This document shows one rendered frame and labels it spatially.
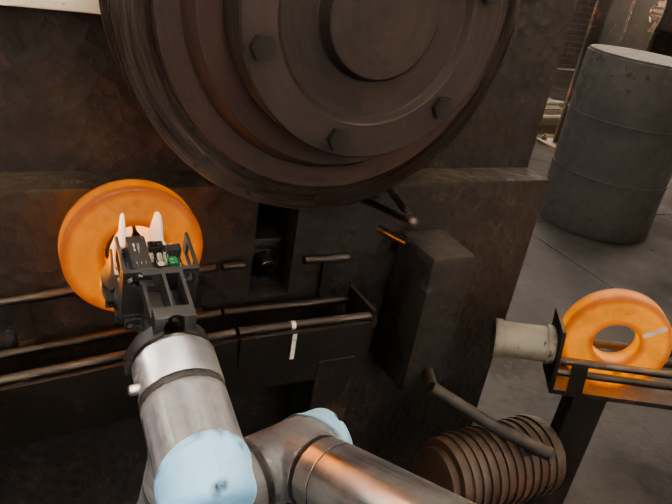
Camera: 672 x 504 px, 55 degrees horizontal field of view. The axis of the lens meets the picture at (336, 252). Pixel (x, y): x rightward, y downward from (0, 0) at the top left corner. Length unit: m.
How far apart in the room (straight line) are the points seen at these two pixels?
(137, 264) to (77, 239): 0.13
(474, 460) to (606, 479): 0.98
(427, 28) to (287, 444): 0.42
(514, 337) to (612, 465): 1.06
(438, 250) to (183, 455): 0.53
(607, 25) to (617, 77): 1.82
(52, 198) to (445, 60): 0.46
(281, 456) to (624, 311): 0.57
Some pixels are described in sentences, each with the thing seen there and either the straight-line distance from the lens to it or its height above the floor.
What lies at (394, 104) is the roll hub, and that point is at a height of 1.03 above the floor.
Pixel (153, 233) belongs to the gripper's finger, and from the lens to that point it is 0.73.
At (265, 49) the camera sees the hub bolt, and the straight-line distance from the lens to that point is 0.60.
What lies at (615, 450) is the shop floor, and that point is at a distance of 2.08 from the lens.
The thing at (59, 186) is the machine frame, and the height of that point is 0.87.
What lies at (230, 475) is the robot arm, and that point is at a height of 0.81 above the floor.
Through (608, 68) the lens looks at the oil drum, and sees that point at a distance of 3.39.
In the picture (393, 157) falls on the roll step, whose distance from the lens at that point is 0.79.
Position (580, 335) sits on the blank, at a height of 0.71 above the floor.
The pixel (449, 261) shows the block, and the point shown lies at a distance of 0.93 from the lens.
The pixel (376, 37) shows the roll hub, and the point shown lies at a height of 1.10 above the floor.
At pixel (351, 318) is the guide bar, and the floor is 0.71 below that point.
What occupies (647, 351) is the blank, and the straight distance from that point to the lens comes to 1.06.
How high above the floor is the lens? 1.18
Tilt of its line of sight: 26 degrees down
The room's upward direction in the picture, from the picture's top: 10 degrees clockwise
